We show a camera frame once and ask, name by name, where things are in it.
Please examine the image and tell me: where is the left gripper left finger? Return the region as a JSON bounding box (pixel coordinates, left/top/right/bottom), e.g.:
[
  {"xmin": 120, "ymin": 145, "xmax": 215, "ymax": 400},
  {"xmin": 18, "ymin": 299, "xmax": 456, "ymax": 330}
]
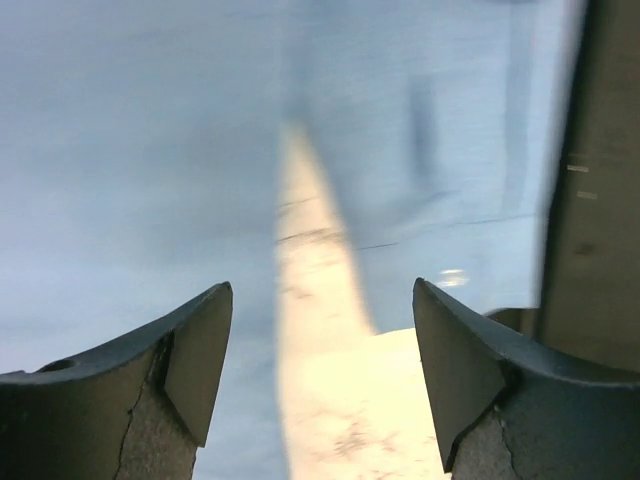
[{"xmin": 1, "ymin": 282, "xmax": 233, "ymax": 479}]

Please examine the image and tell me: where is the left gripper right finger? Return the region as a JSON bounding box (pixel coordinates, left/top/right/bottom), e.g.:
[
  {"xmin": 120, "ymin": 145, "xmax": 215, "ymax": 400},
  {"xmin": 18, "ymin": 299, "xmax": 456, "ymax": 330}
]
[{"xmin": 413, "ymin": 278, "xmax": 639, "ymax": 479}]

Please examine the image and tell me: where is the light blue long sleeve shirt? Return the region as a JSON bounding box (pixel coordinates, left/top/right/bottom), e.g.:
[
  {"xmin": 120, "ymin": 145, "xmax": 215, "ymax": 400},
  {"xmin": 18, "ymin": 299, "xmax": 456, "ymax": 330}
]
[{"xmin": 1, "ymin": 1, "xmax": 582, "ymax": 479}]

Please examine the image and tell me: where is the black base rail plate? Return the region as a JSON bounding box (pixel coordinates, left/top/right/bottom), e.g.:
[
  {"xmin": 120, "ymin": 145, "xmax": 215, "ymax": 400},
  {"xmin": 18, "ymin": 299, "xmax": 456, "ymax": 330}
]
[{"xmin": 483, "ymin": 1, "xmax": 639, "ymax": 371}]

